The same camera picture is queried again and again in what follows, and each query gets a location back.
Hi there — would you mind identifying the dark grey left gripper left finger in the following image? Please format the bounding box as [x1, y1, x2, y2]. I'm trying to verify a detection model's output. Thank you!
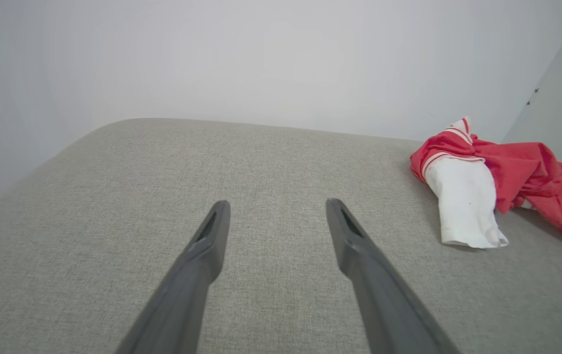
[115, 200, 231, 354]

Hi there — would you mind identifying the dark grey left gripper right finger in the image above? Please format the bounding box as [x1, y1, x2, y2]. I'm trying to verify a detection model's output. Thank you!
[325, 198, 461, 354]

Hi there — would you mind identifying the red and white jersey garment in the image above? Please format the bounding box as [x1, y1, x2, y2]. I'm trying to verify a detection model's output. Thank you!
[410, 117, 562, 249]

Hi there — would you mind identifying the grey fabric sofa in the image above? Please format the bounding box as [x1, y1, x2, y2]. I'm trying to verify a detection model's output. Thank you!
[0, 118, 562, 354]

